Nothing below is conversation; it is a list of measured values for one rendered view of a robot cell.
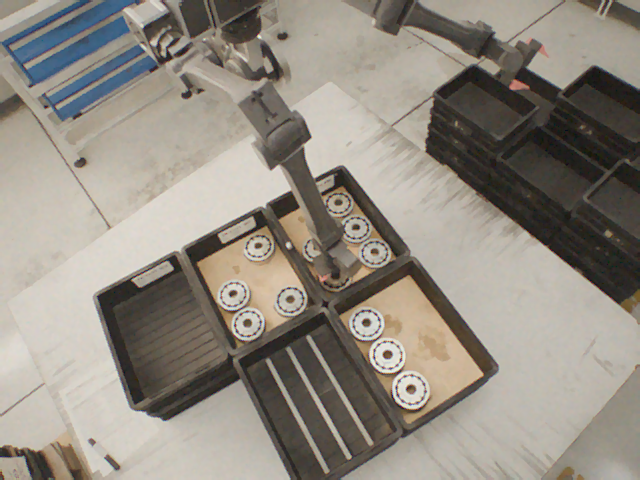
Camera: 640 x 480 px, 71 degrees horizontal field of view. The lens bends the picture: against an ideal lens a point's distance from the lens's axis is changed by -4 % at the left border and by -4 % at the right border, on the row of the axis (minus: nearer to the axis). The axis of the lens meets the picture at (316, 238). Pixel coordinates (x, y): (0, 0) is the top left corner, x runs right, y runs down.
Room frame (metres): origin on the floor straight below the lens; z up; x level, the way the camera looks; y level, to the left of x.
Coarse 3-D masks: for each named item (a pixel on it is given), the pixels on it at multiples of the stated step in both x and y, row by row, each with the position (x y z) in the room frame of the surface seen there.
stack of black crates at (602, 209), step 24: (624, 168) 0.98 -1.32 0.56; (600, 192) 0.92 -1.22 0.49; (624, 192) 0.90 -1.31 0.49; (576, 216) 0.84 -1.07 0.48; (600, 216) 0.77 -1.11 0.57; (624, 216) 0.79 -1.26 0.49; (576, 240) 0.78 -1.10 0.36; (600, 240) 0.73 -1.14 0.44; (624, 240) 0.67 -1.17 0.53; (576, 264) 0.73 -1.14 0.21; (600, 264) 0.67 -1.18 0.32; (624, 264) 0.62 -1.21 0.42; (600, 288) 0.61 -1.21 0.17; (624, 288) 0.56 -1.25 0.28
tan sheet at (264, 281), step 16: (240, 240) 0.80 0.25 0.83; (224, 256) 0.76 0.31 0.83; (240, 256) 0.74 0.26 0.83; (208, 272) 0.71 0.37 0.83; (224, 272) 0.70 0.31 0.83; (240, 272) 0.69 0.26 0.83; (256, 272) 0.68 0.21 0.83; (272, 272) 0.67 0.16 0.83; (288, 272) 0.66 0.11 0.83; (256, 288) 0.62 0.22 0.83; (272, 288) 0.61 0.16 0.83; (256, 304) 0.57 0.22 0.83; (272, 304) 0.56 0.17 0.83; (272, 320) 0.51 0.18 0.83
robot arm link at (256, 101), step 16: (208, 48) 0.96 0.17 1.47; (176, 64) 0.93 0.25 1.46; (192, 64) 0.90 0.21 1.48; (208, 64) 0.86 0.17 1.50; (176, 80) 0.93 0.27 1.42; (192, 80) 0.88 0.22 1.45; (208, 80) 0.79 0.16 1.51; (224, 80) 0.75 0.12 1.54; (240, 80) 0.72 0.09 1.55; (224, 96) 0.73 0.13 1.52; (240, 96) 0.66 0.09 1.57; (256, 96) 0.65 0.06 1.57; (272, 96) 0.65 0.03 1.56; (240, 112) 0.64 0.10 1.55; (256, 112) 0.63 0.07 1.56; (272, 112) 0.63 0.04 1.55; (288, 112) 0.63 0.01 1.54; (256, 128) 0.61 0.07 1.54; (272, 128) 0.61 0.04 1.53; (288, 128) 0.61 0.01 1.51; (272, 144) 0.59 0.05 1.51; (288, 144) 0.60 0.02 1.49
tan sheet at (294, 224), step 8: (288, 216) 0.86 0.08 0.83; (296, 216) 0.86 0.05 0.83; (304, 216) 0.85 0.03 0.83; (288, 224) 0.83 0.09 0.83; (296, 224) 0.83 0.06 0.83; (304, 224) 0.82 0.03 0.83; (288, 232) 0.80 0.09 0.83; (296, 232) 0.80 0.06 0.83; (304, 232) 0.79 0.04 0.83; (376, 232) 0.74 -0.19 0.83; (296, 240) 0.77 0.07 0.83; (304, 240) 0.76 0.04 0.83; (296, 248) 0.74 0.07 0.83; (352, 248) 0.70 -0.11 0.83; (392, 256) 0.64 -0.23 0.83; (312, 272) 0.64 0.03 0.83; (360, 272) 0.61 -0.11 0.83; (368, 272) 0.61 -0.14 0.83; (352, 280) 0.59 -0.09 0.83; (328, 296) 0.55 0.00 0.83
